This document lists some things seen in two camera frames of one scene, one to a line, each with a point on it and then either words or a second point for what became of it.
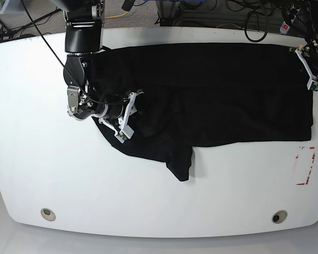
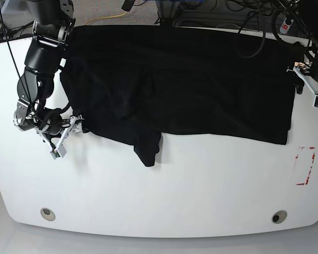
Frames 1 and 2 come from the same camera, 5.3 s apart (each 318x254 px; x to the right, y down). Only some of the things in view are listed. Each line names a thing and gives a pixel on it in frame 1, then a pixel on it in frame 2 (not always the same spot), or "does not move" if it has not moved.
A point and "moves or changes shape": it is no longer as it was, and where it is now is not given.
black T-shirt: [199, 96] moves or changes shape
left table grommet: [47, 214] does not move
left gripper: [116, 105] → [50, 120]
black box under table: [167, 21] does not move
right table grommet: [279, 216] does not move
